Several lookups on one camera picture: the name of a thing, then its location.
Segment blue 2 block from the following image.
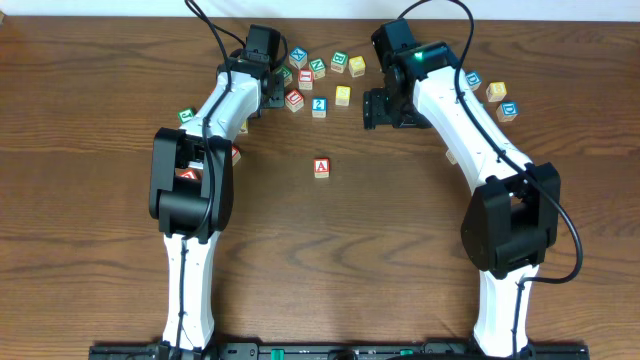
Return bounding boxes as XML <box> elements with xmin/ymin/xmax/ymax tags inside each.
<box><xmin>311</xmin><ymin>98</ymin><xmax>327</xmax><ymax>118</ymax></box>

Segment red A block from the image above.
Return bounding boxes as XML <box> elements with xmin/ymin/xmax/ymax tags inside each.
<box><xmin>313</xmin><ymin>158</ymin><xmax>330</xmax><ymax>178</ymax></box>

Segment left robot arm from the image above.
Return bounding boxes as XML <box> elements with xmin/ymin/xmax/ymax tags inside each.
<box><xmin>149</xmin><ymin>47</ymin><xmax>284</xmax><ymax>359</ymax></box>

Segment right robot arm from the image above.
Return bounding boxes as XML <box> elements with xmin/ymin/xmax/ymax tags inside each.
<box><xmin>363</xmin><ymin>40</ymin><xmax>560</xmax><ymax>358</ymax></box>

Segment green F block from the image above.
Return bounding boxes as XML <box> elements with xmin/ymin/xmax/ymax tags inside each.
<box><xmin>276</xmin><ymin>65</ymin><xmax>293</xmax><ymax>87</ymax></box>

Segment red U block centre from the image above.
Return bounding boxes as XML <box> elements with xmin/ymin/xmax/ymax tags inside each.
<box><xmin>285</xmin><ymin>89</ymin><xmax>304</xmax><ymax>113</ymax></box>

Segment red u block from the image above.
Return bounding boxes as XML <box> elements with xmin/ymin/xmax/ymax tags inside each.
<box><xmin>180</xmin><ymin>169</ymin><xmax>199</xmax><ymax>180</ymax></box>
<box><xmin>285</xmin><ymin>89</ymin><xmax>304</xmax><ymax>113</ymax></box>

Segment red H block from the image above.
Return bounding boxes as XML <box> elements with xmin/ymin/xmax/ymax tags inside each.
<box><xmin>298</xmin><ymin>69</ymin><xmax>314</xmax><ymax>91</ymax></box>

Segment blue X block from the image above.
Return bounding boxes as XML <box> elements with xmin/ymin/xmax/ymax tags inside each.
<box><xmin>289</xmin><ymin>46</ymin><xmax>308</xmax><ymax>70</ymax></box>

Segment green N block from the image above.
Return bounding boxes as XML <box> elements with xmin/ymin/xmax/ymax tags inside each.
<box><xmin>309</xmin><ymin>58</ymin><xmax>326</xmax><ymax>80</ymax></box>

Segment yellow G block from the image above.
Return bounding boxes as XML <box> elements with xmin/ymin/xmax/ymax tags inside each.
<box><xmin>239</xmin><ymin>120</ymin><xmax>249</xmax><ymax>134</ymax></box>

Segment yellow block top centre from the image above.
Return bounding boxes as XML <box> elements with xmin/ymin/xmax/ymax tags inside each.
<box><xmin>348</xmin><ymin>56</ymin><xmax>366</xmax><ymax>78</ymax></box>

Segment green B block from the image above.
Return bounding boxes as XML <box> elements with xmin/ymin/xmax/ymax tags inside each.
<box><xmin>330</xmin><ymin>51</ymin><xmax>349</xmax><ymax>73</ymax></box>

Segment yellow K block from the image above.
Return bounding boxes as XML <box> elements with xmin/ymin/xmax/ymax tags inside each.
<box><xmin>445</xmin><ymin>149</ymin><xmax>457</xmax><ymax>165</ymax></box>

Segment red Y block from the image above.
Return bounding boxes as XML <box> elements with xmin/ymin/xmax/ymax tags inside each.
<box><xmin>231</xmin><ymin>145</ymin><xmax>241</xmax><ymax>166</ymax></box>

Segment blue D block upper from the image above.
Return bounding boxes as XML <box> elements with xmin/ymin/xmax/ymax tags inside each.
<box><xmin>465</xmin><ymin>71</ymin><xmax>482</xmax><ymax>91</ymax></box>

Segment blue d block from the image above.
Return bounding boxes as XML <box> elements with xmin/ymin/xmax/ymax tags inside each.
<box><xmin>465</xmin><ymin>71</ymin><xmax>482</xmax><ymax>91</ymax></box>
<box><xmin>496</xmin><ymin>102</ymin><xmax>519</xmax><ymax>122</ymax></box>

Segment green J block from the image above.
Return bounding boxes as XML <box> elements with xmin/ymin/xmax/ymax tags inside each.
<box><xmin>178</xmin><ymin>108</ymin><xmax>196</xmax><ymax>124</ymax></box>

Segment yellow 8 block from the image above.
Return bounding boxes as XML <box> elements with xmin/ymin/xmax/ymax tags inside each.
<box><xmin>486</xmin><ymin>82</ymin><xmax>507</xmax><ymax>103</ymax></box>

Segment blue D block right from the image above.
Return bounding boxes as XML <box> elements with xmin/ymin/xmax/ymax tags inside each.
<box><xmin>496</xmin><ymin>102</ymin><xmax>519</xmax><ymax>122</ymax></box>

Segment red U block lower left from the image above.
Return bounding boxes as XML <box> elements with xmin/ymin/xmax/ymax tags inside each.
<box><xmin>180</xmin><ymin>169</ymin><xmax>199</xmax><ymax>180</ymax></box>

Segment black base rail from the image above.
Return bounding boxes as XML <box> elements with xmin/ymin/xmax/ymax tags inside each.
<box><xmin>89</xmin><ymin>340</ymin><xmax>589</xmax><ymax>360</ymax></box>

